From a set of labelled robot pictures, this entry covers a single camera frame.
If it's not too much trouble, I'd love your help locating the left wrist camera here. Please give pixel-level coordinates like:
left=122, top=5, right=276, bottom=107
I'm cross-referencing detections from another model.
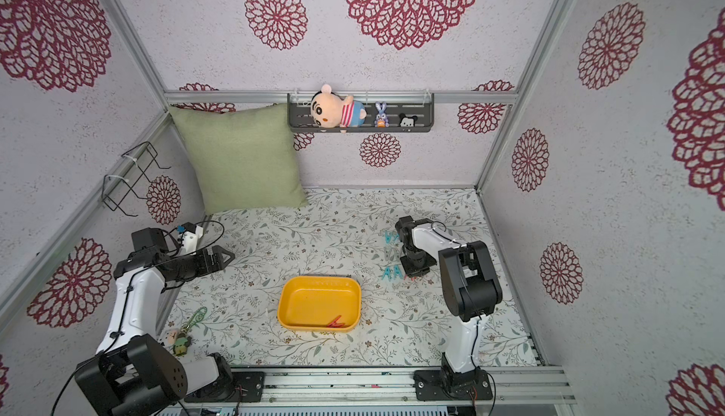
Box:
left=177, top=223, right=205, bottom=257

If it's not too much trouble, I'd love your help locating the small blue rabbit figure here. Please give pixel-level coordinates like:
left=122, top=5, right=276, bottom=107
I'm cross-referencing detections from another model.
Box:
left=375, top=102, right=389, bottom=128

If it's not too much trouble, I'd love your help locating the black white mouse figure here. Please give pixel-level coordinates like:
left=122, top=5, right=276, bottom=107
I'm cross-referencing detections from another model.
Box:
left=398, top=113, right=417, bottom=129

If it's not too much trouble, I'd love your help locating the grey clothespin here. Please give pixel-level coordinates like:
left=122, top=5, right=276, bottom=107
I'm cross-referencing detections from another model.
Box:
left=385, top=249, right=398, bottom=262

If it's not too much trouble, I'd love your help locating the dark grey wall shelf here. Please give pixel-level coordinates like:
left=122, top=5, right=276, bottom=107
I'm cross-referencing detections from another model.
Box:
left=287, top=89, right=434, bottom=133

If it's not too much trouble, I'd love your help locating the cartoon boy plush doll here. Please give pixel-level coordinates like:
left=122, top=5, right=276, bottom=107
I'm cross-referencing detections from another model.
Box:
left=310, top=85, right=367, bottom=129

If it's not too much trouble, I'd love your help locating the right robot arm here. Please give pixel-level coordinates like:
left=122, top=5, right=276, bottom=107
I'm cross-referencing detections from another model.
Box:
left=395, top=216, right=503, bottom=404

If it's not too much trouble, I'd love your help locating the yellow plastic storage box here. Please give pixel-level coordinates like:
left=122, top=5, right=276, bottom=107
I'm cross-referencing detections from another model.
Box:
left=277, top=276, right=362, bottom=333

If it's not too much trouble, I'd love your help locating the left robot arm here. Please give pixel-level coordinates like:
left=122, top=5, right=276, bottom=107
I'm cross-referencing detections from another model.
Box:
left=68, top=223, right=236, bottom=415

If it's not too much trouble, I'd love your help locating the green cushion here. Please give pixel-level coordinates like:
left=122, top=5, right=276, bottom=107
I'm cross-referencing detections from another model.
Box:
left=169, top=104, right=307, bottom=215

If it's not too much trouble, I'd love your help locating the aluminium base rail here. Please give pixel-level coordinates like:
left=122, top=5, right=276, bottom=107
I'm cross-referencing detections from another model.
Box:
left=235, top=366, right=577, bottom=410

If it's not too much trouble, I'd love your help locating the green keychain toy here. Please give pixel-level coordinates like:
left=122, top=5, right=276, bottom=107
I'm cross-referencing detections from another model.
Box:
left=165, top=307, right=208, bottom=357

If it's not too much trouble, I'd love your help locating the black wire wall rack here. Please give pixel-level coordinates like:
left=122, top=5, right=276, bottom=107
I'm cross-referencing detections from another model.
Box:
left=100, top=140, right=171, bottom=218

